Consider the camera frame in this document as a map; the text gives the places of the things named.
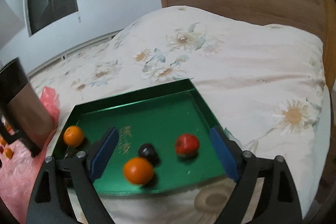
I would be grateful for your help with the floral bed quilt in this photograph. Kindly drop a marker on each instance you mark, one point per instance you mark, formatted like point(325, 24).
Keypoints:
point(265, 84)

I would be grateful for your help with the black plum in tray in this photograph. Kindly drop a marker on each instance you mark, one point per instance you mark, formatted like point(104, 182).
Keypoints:
point(148, 152)

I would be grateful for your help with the orange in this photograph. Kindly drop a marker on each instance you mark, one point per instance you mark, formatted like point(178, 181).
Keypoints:
point(138, 171)
point(73, 136)
point(9, 153)
point(2, 141)

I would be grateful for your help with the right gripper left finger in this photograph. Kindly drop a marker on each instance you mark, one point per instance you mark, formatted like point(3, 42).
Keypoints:
point(50, 201)

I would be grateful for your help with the pink plastic sheet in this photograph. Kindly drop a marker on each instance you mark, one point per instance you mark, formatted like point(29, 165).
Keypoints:
point(18, 176)

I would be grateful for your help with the green tray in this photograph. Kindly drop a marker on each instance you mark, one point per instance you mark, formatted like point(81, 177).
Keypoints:
point(157, 115)

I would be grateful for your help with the black copper cylindrical appliance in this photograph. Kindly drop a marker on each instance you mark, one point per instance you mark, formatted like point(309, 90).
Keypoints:
point(21, 107)

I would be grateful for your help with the orange in tray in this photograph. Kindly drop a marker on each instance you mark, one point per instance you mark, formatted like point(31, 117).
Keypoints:
point(73, 136)

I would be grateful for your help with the wooden headboard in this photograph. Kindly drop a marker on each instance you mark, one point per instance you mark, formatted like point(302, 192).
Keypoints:
point(314, 16)

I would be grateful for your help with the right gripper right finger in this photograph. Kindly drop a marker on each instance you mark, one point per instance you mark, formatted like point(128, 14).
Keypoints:
point(278, 202)

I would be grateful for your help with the red apple in tray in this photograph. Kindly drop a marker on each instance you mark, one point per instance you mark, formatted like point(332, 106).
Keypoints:
point(187, 145)

